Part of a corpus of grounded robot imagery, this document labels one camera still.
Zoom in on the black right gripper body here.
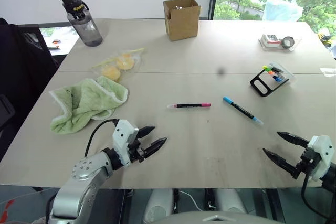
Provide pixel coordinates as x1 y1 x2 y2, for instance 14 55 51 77
296 146 321 177

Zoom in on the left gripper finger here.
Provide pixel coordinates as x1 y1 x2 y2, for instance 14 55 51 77
138 126 157 139
143 136 168 157

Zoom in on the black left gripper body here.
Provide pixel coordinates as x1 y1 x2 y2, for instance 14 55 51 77
128 140 146 163

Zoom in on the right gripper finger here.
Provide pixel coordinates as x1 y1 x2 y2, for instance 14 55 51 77
262 148 302 180
277 131 311 148

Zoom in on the pink capped black pen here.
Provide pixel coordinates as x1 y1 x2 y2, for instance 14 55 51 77
166 102 212 110

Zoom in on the blue capped black pen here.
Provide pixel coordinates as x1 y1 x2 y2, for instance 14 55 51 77
223 96 265 126

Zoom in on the black marker holder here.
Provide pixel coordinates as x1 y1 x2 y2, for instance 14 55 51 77
249 60 296 98

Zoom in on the clear plastic container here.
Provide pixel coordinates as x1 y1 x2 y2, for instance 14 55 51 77
262 34 280 48

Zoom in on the brown cardboard box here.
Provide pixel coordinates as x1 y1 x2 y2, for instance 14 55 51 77
163 0 202 42

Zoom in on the white robot left leg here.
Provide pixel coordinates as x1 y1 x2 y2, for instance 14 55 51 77
142 188 174 223

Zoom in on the white robot leg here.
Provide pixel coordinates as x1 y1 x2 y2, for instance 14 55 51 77
213 188 248 215
142 188 174 223

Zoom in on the clear plastic zip bag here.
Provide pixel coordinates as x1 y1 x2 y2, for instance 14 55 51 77
91 47 145 82

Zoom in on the white robot right leg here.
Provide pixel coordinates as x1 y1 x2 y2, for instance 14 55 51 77
213 188 248 215

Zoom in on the green towel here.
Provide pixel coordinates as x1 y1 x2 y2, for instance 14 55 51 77
49 75 130 135

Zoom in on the clear plastic wrapper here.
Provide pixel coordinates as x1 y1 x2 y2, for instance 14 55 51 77
319 67 336 77

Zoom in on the grey robot torso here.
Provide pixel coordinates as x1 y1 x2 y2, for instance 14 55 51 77
156 210 285 224

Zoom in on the clear plastic tray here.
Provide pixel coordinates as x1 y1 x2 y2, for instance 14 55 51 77
258 33 303 52

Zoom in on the grey tape roll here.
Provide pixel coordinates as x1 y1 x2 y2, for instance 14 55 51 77
281 36 295 50

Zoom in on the yellow black object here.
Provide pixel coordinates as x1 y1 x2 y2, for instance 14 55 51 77
318 27 332 44

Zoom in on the grey water bottle black cap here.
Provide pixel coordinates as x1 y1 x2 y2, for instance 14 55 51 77
59 0 103 48

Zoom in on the white side table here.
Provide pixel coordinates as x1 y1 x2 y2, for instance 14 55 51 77
38 25 80 57

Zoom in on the light blue plastic bag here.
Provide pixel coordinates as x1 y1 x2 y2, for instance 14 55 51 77
263 0 305 22

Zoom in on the black office chair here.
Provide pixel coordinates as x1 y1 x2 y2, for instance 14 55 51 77
0 17 59 162

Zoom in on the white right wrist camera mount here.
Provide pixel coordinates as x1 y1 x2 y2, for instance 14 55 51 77
307 135 335 183

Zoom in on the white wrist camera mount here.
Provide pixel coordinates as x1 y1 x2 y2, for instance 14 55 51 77
307 135 335 183
112 119 140 168

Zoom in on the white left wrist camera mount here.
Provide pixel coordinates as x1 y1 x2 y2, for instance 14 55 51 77
112 119 140 168

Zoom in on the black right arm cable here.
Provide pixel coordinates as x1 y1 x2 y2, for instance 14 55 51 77
301 173 336 220

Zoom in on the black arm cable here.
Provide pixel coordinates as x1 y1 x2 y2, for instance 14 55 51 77
301 173 336 220
84 119 119 158

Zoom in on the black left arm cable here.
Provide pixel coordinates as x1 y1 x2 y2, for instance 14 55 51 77
84 119 119 158

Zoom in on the white thin cable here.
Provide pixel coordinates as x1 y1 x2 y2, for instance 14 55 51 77
179 189 203 212

